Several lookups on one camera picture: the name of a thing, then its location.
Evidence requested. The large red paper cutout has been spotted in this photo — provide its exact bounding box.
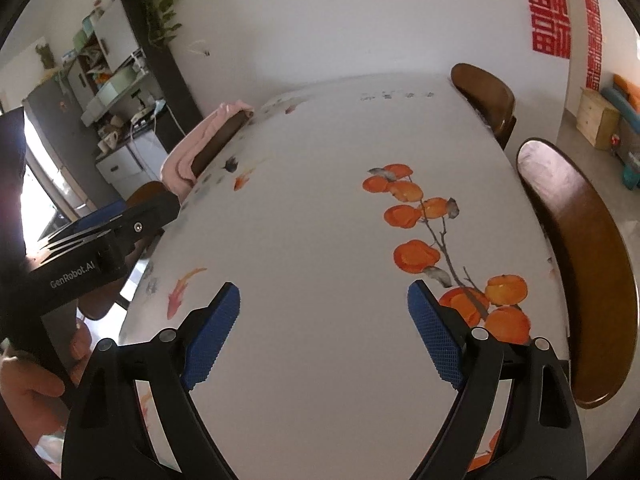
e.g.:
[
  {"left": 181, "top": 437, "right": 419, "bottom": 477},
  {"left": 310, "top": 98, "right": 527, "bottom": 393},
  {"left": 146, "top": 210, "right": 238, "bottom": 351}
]
[{"left": 520, "top": 0, "right": 572, "bottom": 58}]

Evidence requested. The grey fridge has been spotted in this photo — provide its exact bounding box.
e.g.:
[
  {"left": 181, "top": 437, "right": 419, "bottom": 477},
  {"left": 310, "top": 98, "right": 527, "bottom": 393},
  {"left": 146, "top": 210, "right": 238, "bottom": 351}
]
[{"left": 22, "top": 77, "right": 108, "bottom": 221}]

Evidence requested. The small brown wooden chair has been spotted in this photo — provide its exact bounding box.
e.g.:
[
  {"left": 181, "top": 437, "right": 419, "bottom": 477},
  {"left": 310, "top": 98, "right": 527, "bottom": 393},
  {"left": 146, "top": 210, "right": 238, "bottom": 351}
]
[{"left": 450, "top": 62, "right": 517, "bottom": 151}]

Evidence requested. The narrow red paper strip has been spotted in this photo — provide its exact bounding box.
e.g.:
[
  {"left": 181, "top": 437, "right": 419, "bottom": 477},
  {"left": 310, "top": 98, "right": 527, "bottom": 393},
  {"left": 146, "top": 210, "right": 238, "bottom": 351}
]
[{"left": 580, "top": 0, "right": 603, "bottom": 92}]

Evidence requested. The person's left hand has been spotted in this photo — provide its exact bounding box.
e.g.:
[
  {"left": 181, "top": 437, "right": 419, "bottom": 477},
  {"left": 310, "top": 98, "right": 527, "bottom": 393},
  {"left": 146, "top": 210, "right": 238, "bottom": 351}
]
[{"left": 0, "top": 317, "right": 93, "bottom": 456}]

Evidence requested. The round-backed brown wooden chair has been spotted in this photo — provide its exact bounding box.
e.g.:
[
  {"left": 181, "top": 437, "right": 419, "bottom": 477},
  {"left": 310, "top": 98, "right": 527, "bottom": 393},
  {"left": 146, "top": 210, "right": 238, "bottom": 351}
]
[{"left": 80, "top": 181, "right": 171, "bottom": 321}]

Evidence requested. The low white cabinet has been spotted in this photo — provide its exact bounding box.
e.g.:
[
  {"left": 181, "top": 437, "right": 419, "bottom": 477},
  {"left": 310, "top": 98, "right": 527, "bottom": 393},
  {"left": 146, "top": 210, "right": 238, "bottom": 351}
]
[{"left": 95, "top": 132, "right": 168, "bottom": 198}]

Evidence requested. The blue sofa with orange cushions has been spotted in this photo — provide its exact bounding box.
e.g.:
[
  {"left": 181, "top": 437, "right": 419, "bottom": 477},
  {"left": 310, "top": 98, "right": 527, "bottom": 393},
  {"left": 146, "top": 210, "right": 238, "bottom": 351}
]
[{"left": 600, "top": 74, "right": 640, "bottom": 136}]

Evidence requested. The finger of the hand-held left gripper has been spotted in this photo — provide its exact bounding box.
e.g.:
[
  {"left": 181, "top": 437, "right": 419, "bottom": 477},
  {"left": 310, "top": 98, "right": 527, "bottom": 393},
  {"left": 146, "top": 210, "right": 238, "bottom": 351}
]
[
  {"left": 70, "top": 199, "right": 127, "bottom": 231},
  {"left": 47, "top": 191, "right": 181, "bottom": 261}
]

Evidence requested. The light wooden nightstand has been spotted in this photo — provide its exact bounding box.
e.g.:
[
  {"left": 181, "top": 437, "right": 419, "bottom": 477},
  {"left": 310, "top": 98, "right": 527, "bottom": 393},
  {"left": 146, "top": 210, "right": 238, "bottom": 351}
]
[{"left": 576, "top": 87, "right": 622, "bottom": 150}]

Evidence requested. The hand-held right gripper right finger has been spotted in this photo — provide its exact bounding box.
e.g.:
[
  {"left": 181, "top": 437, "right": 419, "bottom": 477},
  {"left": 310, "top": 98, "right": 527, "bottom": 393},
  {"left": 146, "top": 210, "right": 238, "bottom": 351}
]
[{"left": 407, "top": 280, "right": 586, "bottom": 480}]

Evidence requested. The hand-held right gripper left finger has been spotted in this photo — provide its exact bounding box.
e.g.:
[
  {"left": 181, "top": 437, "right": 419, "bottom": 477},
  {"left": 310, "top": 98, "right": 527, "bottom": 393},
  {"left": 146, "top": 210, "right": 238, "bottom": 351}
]
[{"left": 62, "top": 281, "right": 242, "bottom": 480}]

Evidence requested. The black white shelf cabinet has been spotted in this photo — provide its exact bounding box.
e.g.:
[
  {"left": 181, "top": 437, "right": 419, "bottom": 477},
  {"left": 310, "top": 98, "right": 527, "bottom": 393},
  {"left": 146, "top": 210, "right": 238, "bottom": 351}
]
[{"left": 65, "top": 0, "right": 203, "bottom": 161}]

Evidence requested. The sliding glass door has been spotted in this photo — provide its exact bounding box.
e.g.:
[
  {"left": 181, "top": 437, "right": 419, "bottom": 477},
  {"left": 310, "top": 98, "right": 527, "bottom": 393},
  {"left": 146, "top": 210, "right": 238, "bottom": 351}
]
[{"left": 22, "top": 125, "right": 76, "bottom": 241}]

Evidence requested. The large brown wooden chair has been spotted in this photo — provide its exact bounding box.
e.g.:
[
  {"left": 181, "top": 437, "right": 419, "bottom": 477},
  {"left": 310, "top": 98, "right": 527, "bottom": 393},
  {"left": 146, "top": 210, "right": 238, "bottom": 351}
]
[{"left": 516, "top": 137, "right": 640, "bottom": 408}]

